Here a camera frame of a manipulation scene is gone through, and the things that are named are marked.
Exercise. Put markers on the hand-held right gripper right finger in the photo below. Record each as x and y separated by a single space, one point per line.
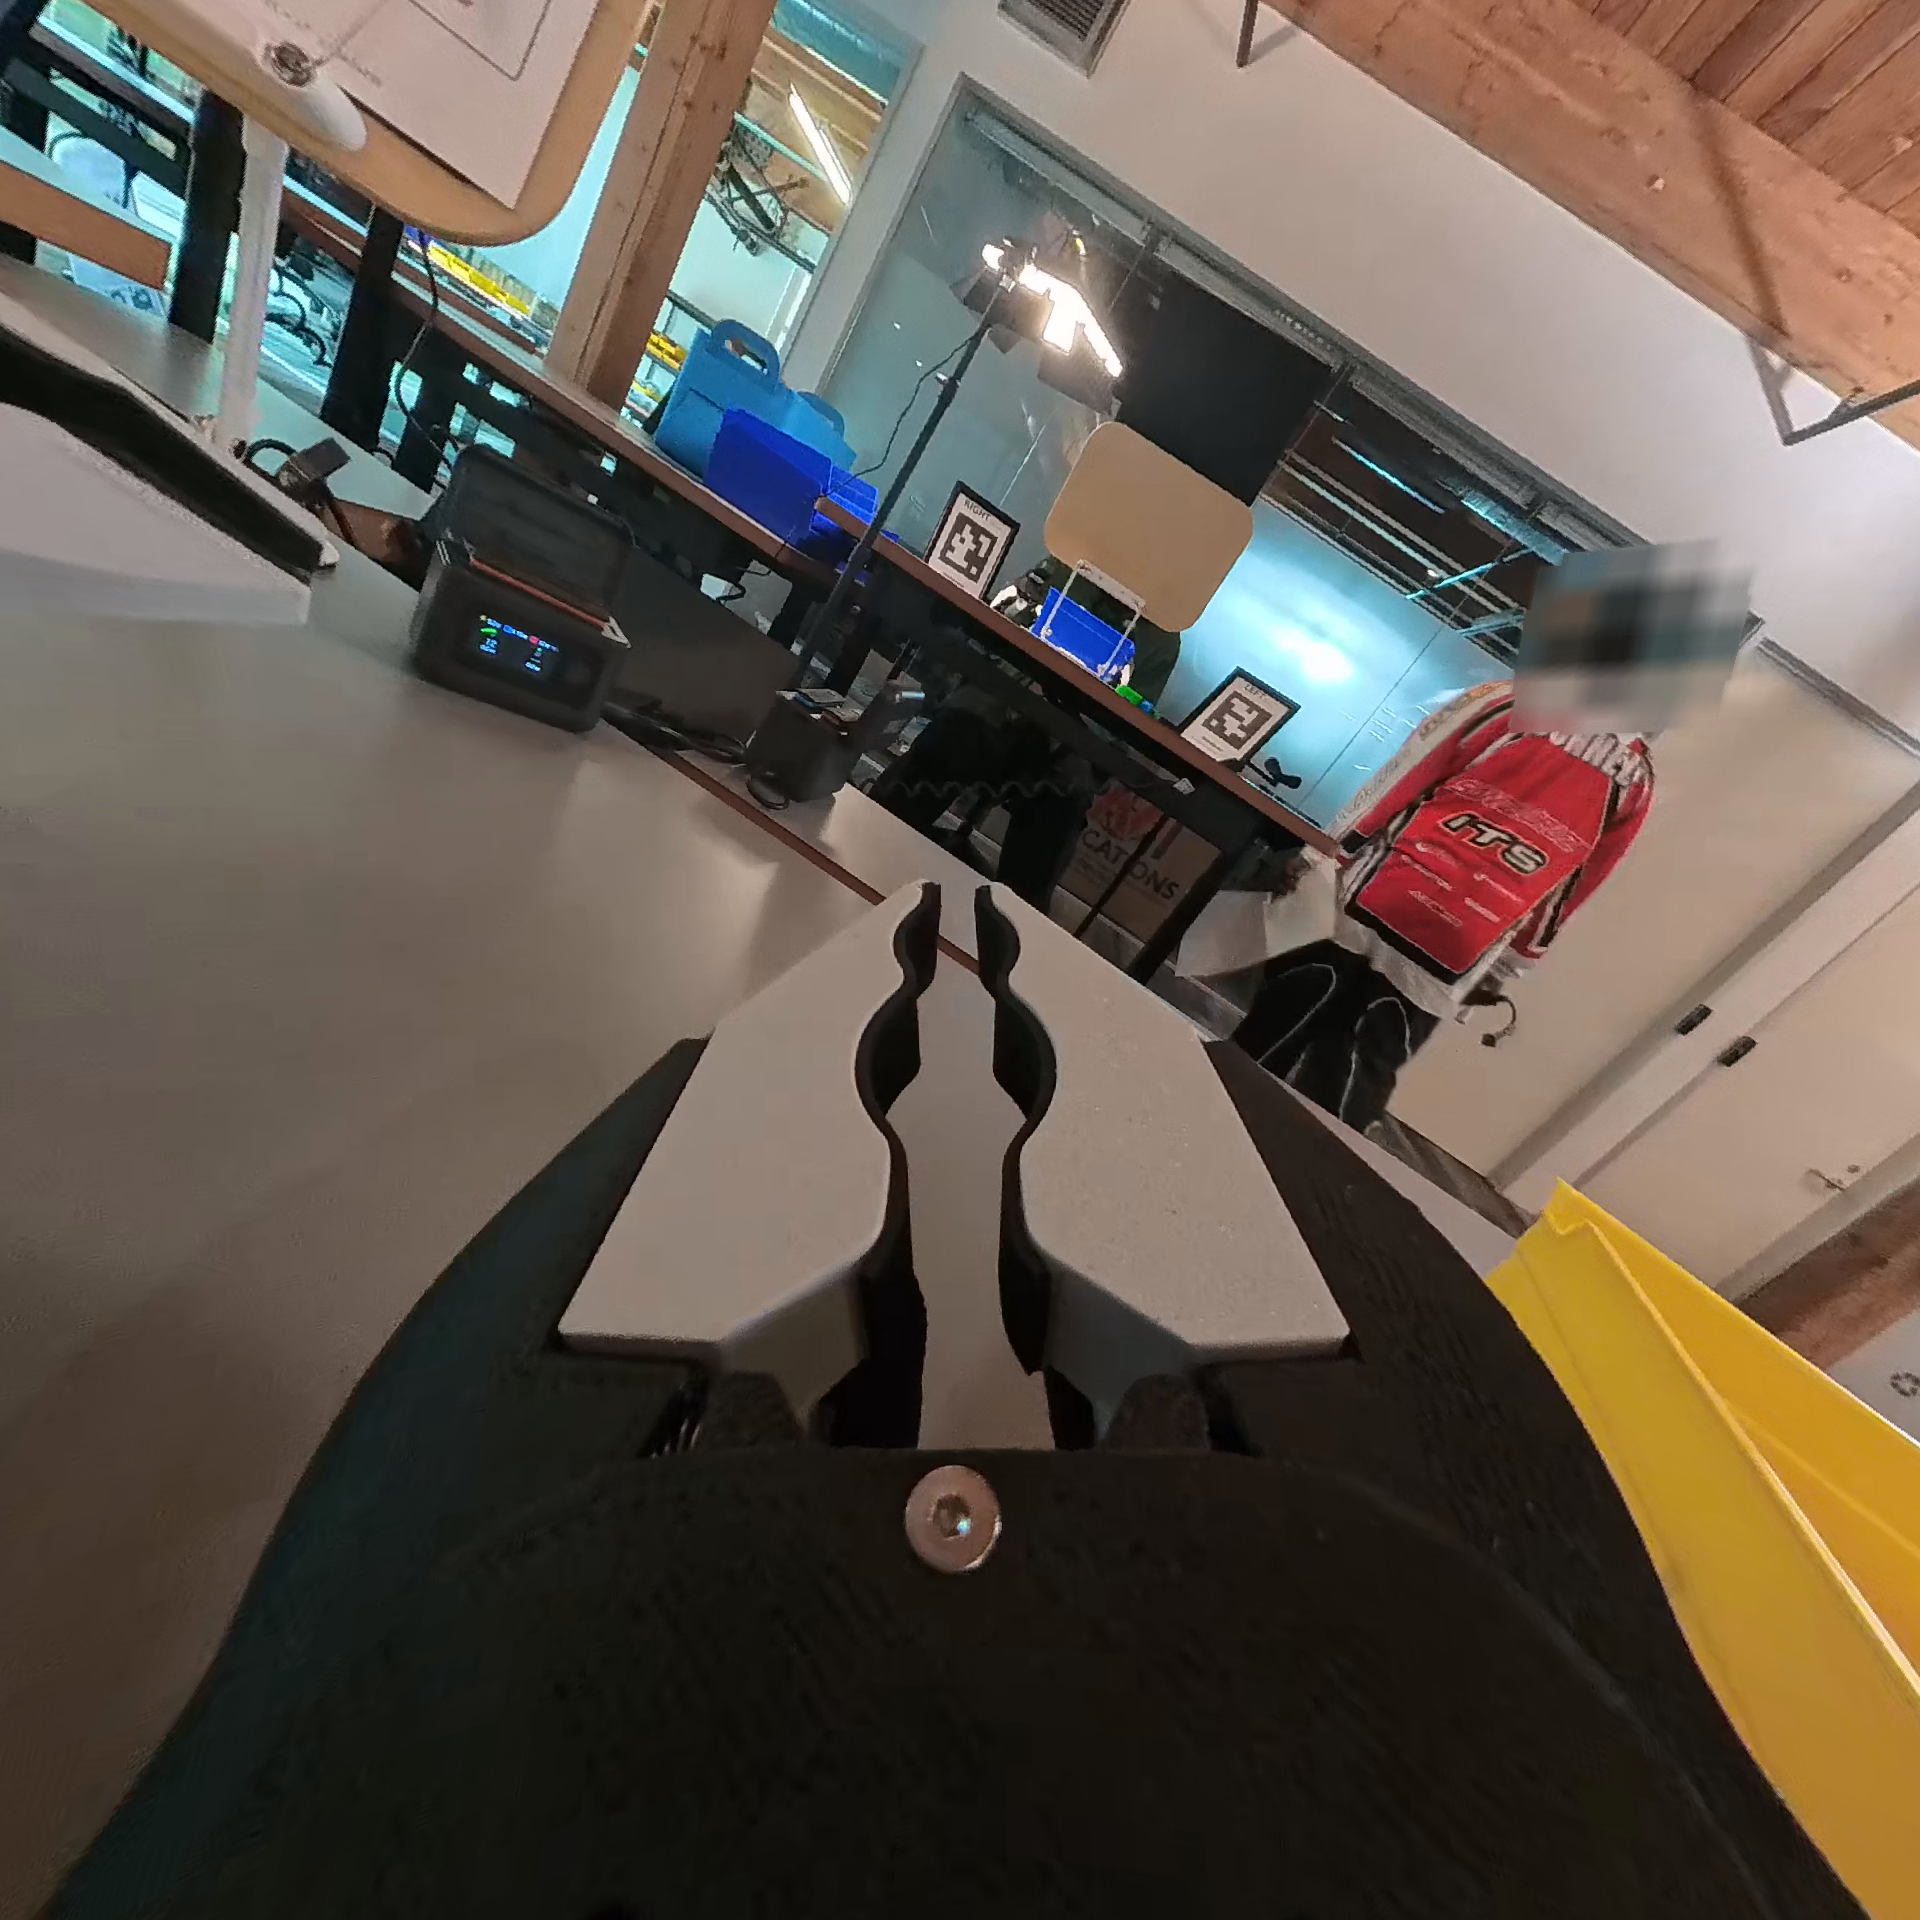
1171 1184

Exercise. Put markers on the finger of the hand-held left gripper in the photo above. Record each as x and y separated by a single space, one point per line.
137 525

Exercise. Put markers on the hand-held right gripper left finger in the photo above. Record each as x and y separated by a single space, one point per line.
721 1184

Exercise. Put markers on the yellow plastic bin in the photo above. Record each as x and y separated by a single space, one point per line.
1723 1501

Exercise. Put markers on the printed cardboard box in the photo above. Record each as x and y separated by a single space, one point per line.
1134 870

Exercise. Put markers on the brown edged desk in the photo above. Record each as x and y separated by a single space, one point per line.
992 636
453 316

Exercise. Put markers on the black power station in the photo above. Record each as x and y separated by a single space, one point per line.
522 598

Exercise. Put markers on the black battery charger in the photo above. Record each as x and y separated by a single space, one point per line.
811 749

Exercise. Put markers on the framed marker tag sign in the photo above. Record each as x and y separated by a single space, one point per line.
973 539
1238 715

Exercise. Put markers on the wooden instruction board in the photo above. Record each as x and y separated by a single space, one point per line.
453 93

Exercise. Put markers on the blue plastic bin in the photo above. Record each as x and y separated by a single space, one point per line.
779 473
1084 636

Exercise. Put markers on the blue tool caddy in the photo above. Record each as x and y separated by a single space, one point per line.
721 398

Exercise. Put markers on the white double door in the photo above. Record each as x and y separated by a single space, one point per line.
1769 1082

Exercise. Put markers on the beige board on stand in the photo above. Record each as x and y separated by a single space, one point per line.
1147 525

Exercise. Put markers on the white recycling bin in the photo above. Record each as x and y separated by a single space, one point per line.
1889 1383

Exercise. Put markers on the black screen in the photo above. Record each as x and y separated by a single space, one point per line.
1217 387

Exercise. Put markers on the studio light on tripod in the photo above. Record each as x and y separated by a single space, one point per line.
1009 286

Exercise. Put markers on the hanging metal rod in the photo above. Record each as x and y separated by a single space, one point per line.
1258 28

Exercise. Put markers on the wooden post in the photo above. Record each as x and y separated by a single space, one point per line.
656 195

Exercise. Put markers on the grey wall vent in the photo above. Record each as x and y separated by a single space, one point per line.
1065 28

